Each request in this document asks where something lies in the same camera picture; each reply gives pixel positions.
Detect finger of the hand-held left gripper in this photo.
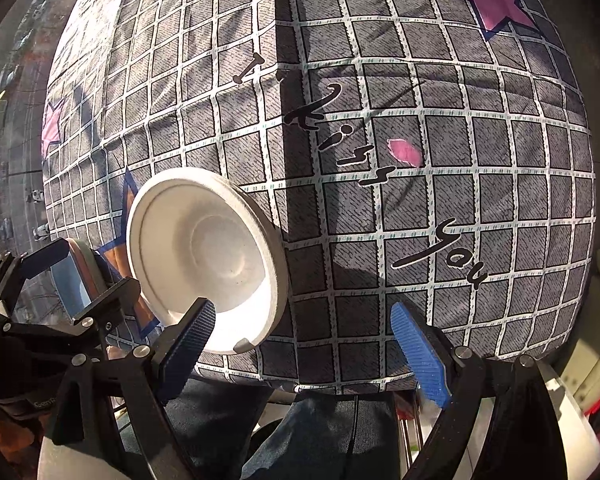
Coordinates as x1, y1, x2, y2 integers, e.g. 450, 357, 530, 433
0, 238, 72, 312
71, 279, 142, 342

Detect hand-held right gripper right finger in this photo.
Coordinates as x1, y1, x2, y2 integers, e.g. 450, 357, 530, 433
390, 302, 600, 480

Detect grey checked star-print tablecloth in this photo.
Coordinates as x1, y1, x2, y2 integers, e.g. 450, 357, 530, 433
40, 0, 597, 393

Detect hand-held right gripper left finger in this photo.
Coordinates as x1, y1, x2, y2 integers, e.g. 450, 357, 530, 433
37, 297, 218, 480

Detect person's legs in jeans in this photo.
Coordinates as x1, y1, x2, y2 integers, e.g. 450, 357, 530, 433
120, 377, 423, 480

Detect large white foam bowl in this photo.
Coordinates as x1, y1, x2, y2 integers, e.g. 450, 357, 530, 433
126, 167, 288, 356

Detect blue square plastic bowl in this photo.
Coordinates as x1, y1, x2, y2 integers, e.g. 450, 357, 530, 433
50, 255, 95, 320

